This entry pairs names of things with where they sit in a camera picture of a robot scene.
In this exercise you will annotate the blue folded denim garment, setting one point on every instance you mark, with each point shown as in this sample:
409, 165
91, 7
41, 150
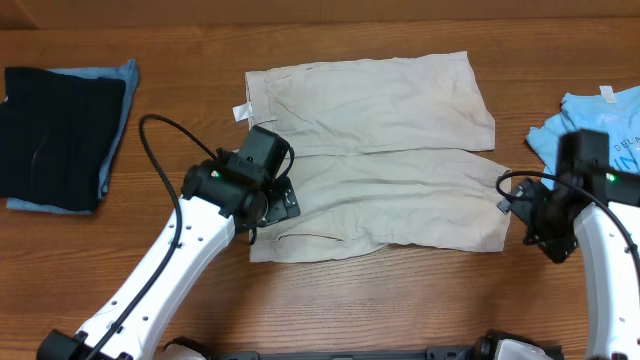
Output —
120, 100

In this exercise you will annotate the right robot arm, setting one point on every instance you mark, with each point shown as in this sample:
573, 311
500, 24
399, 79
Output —
593, 208

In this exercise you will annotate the light blue t-shirt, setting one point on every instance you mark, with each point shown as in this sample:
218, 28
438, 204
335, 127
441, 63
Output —
616, 114

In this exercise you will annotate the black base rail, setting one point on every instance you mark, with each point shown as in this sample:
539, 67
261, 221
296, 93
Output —
447, 352

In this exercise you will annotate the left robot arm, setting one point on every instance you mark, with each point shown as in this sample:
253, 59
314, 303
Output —
234, 192

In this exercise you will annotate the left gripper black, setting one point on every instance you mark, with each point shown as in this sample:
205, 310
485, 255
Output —
282, 200

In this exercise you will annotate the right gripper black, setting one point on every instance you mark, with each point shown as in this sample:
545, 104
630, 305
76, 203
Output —
525, 206

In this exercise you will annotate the black folded garment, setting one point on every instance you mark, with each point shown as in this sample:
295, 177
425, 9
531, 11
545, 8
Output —
55, 135

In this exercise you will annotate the beige khaki shorts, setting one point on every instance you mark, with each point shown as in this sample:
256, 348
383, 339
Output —
387, 152

